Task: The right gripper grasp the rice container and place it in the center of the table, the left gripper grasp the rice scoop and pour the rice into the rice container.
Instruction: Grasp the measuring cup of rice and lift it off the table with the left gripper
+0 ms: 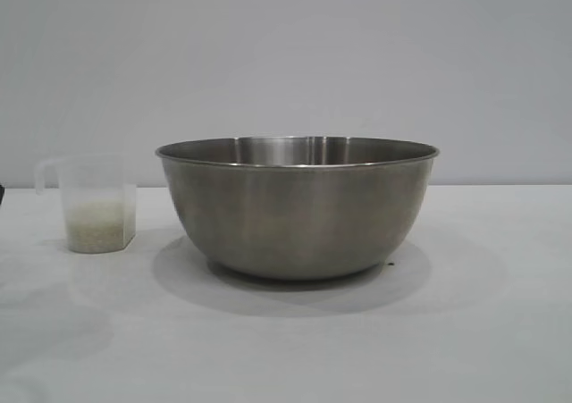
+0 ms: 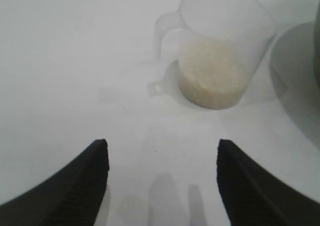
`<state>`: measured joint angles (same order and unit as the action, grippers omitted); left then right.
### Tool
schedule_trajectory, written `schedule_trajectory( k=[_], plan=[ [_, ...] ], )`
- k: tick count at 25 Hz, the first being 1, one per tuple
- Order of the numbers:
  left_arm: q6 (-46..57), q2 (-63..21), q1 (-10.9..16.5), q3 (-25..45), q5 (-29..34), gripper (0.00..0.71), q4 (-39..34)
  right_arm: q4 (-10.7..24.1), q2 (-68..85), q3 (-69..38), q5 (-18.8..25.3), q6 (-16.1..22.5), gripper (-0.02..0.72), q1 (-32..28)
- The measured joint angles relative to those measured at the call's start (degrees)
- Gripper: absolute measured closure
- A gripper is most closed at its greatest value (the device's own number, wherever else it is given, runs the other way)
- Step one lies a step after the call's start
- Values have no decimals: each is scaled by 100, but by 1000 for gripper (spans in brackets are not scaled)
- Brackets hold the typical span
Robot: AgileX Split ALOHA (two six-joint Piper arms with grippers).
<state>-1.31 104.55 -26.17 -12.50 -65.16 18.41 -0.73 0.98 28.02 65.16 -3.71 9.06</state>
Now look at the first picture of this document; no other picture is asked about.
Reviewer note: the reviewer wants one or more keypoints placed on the translucent plastic measuring cup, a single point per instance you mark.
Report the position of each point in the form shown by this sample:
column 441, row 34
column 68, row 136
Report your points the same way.
column 96, row 179

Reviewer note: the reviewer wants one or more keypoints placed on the white rice grains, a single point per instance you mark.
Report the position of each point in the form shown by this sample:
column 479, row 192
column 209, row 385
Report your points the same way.
column 96, row 226

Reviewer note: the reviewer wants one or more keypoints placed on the stainless steel mixing bowl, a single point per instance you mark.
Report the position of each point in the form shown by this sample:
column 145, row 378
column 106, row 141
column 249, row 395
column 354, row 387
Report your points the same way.
column 295, row 211

